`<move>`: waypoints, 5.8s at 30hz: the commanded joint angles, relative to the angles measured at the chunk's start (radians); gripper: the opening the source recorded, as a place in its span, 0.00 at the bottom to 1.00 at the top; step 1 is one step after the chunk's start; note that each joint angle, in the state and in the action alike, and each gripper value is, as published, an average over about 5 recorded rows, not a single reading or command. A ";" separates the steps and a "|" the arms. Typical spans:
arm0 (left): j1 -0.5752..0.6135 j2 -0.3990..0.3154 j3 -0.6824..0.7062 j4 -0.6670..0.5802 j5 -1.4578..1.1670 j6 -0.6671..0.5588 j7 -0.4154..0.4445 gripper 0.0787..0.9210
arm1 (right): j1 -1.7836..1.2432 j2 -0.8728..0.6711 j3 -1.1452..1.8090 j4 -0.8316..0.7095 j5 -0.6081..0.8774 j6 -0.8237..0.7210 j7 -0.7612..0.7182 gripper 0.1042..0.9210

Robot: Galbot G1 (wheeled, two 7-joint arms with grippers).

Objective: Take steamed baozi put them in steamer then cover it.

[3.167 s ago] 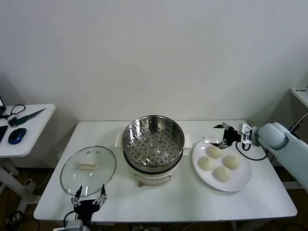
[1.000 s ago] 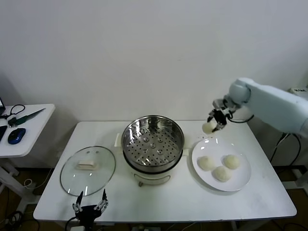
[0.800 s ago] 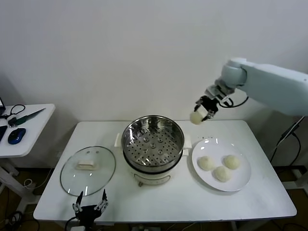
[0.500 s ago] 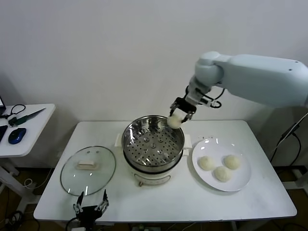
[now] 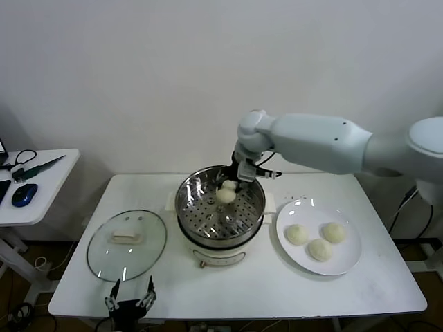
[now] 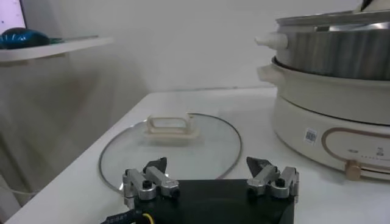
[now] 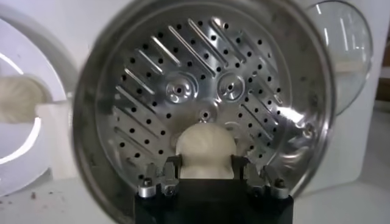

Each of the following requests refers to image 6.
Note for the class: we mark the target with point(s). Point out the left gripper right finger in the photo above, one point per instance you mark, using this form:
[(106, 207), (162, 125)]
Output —
[(268, 182)]

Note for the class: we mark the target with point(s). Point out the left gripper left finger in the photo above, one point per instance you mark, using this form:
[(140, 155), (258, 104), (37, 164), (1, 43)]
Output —
[(143, 182)]

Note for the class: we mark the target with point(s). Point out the stainless steel steamer basket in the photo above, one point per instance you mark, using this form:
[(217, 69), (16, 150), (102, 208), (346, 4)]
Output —
[(335, 54)]

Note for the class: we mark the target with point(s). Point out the cream electric cooker pot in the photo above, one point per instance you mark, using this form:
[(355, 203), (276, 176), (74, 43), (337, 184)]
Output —
[(304, 121)]

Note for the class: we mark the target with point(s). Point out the white side table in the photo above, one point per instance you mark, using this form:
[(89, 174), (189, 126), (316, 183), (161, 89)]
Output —
[(45, 51)]

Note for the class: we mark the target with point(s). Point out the blue computer mouse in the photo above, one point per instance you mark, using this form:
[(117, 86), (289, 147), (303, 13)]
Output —
[(21, 38)]

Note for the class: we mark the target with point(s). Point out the laptop screen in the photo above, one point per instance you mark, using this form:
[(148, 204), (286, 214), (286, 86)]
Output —
[(10, 15)]

